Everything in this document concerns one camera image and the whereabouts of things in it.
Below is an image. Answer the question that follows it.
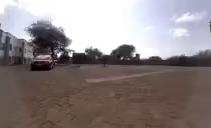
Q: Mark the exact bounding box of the large spreading tree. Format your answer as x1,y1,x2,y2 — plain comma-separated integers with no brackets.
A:
24,19,73,59

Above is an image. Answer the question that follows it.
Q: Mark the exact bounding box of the broad flat-crowned tree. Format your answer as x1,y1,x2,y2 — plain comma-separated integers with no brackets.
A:
110,43,137,62

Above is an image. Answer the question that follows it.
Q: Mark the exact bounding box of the bare-branched tree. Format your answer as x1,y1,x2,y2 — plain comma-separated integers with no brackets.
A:
84,46,103,64

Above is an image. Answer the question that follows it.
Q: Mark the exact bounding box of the white building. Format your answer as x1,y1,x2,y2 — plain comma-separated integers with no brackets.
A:
0,18,35,66

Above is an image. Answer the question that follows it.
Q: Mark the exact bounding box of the red car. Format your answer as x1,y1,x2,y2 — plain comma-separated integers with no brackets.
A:
30,54,57,71

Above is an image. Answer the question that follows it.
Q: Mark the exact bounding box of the long dark boundary wall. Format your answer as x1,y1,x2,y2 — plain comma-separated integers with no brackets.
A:
71,53,211,67

